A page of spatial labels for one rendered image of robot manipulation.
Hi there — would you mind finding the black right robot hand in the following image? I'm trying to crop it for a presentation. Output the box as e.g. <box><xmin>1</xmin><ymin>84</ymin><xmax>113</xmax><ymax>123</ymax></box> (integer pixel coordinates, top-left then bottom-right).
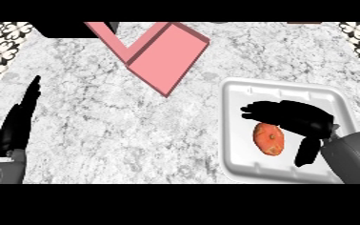
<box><xmin>238</xmin><ymin>99</ymin><xmax>340</xmax><ymax>168</ymax></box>

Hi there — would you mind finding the black appliance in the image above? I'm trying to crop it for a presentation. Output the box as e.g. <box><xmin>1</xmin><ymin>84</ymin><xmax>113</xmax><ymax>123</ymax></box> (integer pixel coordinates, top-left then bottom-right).
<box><xmin>29</xmin><ymin>22</ymin><xmax>120</xmax><ymax>39</ymax></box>

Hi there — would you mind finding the white tray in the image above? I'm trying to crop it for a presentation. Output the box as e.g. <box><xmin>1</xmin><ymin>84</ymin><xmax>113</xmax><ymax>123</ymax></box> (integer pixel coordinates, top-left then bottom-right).
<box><xmin>218</xmin><ymin>77</ymin><xmax>360</xmax><ymax>185</ymax></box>

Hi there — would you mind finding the orange squash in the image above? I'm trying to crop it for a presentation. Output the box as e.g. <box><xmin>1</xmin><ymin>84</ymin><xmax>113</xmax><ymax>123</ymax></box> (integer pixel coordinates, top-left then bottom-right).
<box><xmin>252</xmin><ymin>122</ymin><xmax>286</xmax><ymax>157</ymax></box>

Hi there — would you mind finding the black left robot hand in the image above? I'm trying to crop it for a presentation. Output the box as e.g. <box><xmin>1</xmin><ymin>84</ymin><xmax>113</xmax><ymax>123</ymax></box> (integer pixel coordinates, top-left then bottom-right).
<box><xmin>0</xmin><ymin>74</ymin><xmax>42</xmax><ymax>157</ymax></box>

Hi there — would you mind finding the pink cardboard box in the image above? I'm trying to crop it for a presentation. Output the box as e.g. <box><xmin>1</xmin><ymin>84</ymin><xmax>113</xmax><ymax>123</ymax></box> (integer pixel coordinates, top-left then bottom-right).
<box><xmin>82</xmin><ymin>22</ymin><xmax>210</xmax><ymax>99</ymax></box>

